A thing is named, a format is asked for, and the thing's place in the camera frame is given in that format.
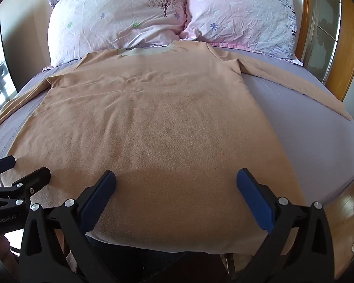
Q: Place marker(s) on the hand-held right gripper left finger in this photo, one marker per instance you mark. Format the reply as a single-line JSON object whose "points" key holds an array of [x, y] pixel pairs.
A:
{"points": [[101, 188]]}

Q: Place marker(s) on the person's left hand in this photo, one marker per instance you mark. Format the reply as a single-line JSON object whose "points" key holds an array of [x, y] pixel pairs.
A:
{"points": [[1, 249]]}

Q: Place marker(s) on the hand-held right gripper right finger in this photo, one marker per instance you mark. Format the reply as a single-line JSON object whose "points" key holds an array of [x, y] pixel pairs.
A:
{"points": [[250, 194]]}

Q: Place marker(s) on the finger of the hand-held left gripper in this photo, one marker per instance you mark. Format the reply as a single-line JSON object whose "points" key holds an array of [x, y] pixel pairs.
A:
{"points": [[3, 165], [35, 179]]}

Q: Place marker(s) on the tan long-sleeve shirt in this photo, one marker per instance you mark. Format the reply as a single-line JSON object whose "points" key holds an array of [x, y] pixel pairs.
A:
{"points": [[153, 129]]}

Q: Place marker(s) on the wooden headboard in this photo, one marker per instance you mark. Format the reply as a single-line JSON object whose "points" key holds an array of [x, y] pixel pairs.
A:
{"points": [[336, 32]]}

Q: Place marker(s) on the pink floral pillow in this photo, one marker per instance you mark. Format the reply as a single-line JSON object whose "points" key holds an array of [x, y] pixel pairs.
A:
{"points": [[242, 11]]}

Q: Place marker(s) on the floral pillow with tree print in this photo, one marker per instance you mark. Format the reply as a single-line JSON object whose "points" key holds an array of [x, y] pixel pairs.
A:
{"points": [[115, 14]]}

